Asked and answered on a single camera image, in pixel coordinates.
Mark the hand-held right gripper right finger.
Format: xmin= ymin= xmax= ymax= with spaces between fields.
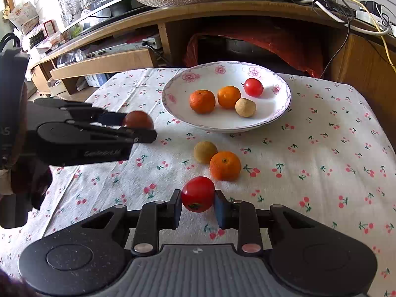
xmin=214 ymin=189 xmax=319 ymax=257

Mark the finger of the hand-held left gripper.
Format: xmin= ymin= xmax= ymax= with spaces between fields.
xmin=60 ymin=100 xmax=126 ymax=126
xmin=66 ymin=120 xmax=158 ymax=145

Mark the silver set-top box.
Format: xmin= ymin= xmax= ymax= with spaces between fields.
xmin=85 ymin=36 xmax=163 ymax=60

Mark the white box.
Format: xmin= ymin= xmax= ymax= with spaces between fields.
xmin=84 ymin=73 xmax=111 ymax=88

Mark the black television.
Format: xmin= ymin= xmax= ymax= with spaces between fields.
xmin=63 ymin=0 xmax=147 ymax=34

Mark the dark red clothing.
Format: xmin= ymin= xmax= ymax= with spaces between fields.
xmin=0 ymin=271 xmax=35 ymax=297

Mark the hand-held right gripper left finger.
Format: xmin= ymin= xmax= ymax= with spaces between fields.
xmin=81 ymin=189 xmax=183 ymax=256

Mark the red box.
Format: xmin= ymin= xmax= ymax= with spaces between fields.
xmin=43 ymin=20 xmax=58 ymax=37

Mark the white cable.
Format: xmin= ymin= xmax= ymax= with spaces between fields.
xmin=305 ymin=0 xmax=390 ymax=36

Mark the white floral plate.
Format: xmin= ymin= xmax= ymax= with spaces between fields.
xmin=161 ymin=61 xmax=292 ymax=133

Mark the red cloth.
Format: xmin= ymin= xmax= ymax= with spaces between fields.
xmin=183 ymin=26 xmax=325 ymax=78

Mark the round brown fruit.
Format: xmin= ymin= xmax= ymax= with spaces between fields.
xmin=235 ymin=98 xmax=257 ymax=118
xmin=194 ymin=141 xmax=218 ymax=164

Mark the dark red tomato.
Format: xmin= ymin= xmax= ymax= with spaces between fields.
xmin=122 ymin=111 xmax=154 ymax=130

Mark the small red tomato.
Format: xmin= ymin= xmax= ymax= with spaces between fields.
xmin=244 ymin=78 xmax=264 ymax=97

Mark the black hanging cable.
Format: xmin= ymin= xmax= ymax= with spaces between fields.
xmin=320 ymin=3 xmax=351 ymax=79

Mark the printed paper package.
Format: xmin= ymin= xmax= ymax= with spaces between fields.
xmin=7 ymin=1 xmax=41 ymax=35

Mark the wooden cabinet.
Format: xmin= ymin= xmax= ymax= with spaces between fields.
xmin=29 ymin=0 xmax=396 ymax=137

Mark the white power strip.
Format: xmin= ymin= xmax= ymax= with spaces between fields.
xmin=355 ymin=5 xmax=396 ymax=26

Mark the small orange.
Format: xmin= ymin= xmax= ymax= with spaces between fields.
xmin=210 ymin=150 xmax=242 ymax=181
xmin=189 ymin=89 xmax=216 ymax=114
xmin=217 ymin=86 xmax=241 ymax=109

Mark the bright red tomato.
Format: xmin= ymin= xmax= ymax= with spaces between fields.
xmin=181 ymin=176 xmax=215 ymax=213

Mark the cherry print tablecloth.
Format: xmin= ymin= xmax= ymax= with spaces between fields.
xmin=0 ymin=67 xmax=396 ymax=297

